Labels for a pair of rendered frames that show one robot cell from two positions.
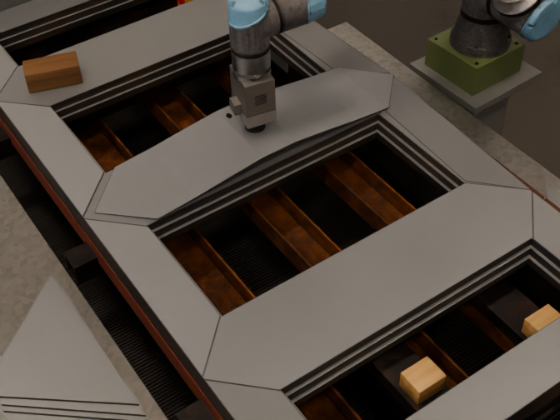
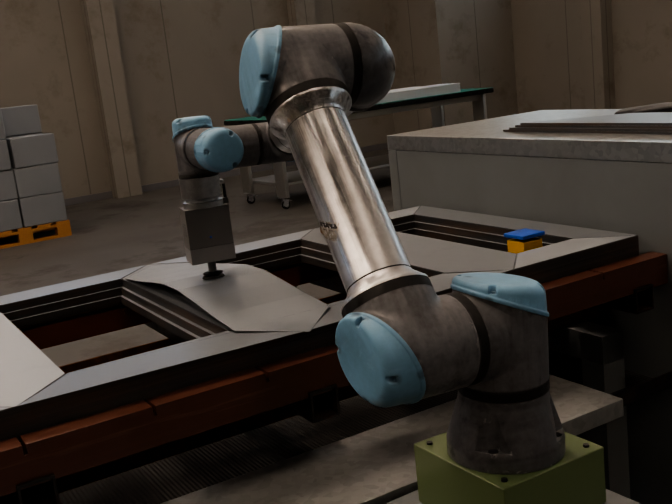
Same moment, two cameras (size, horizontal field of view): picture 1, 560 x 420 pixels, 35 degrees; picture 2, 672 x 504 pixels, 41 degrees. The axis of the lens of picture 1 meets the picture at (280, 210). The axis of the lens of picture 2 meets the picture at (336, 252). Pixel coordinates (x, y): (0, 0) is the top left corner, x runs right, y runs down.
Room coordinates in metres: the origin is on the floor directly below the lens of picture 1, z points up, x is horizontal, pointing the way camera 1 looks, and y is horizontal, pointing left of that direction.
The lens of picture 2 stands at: (1.73, -1.61, 1.27)
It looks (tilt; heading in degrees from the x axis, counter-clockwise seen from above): 12 degrees down; 93
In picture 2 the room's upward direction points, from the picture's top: 6 degrees counter-clockwise
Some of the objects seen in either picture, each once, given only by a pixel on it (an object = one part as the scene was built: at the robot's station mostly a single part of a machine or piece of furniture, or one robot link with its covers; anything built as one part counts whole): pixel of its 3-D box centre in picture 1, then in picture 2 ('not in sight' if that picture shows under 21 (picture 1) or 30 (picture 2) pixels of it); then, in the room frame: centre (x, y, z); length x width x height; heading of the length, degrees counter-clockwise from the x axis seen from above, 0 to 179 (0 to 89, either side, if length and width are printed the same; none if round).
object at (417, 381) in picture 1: (422, 380); not in sight; (0.83, -0.23, 0.79); 0.06 x 0.05 x 0.04; 123
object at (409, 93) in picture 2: not in sight; (366, 138); (1.63, 7.45, 0.48); 2.67 x 1.03 x 0.97; 35
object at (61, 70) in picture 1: (52, 72); not in sight; (1.61, 0.50, 0.89); 0.12 x 0.06 x 0.05; 106
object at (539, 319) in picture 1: (544, 327); not in sight; (0.94, -0.46, 0.79); 0.06 x 0.05 x 0.04; 123
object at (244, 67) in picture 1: (250, 57); (202, 188); (1.40, 0.05, 1.07); 0.08 x 0.08 x 0.05
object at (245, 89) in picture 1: (247, 91); (207, 228); (1.39, 0.06, 0.99); 0.10 x 0.09 x 0.16; 112
